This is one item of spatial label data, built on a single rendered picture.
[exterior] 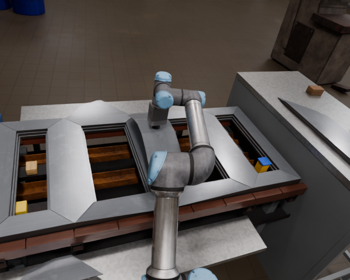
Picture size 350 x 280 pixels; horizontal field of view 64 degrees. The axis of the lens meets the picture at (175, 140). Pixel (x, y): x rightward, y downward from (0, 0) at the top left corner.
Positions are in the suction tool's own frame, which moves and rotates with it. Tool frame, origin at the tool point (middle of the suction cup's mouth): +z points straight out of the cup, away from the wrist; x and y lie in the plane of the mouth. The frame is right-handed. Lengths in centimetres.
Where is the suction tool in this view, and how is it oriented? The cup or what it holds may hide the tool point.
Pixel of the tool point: (155, 129)
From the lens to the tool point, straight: 148.2
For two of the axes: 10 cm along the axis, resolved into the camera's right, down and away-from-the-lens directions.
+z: -1.6, 7.7, 6.2
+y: -9.2, 1.2, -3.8
